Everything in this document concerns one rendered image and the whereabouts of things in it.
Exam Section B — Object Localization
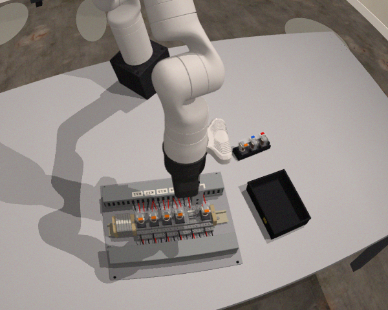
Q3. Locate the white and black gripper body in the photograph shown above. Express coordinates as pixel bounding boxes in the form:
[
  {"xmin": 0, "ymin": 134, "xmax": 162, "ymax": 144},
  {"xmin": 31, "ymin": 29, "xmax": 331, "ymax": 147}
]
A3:
[{"xmin": 162, "ymin": 118, "xmax": 232, "ymax": 198}]

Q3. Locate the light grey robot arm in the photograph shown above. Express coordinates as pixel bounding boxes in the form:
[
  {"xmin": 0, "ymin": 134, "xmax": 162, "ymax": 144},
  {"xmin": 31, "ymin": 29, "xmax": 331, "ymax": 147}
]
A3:
[{"xmin": 92, "ymin": 0, "xmax": 225, "ymax": 144}]

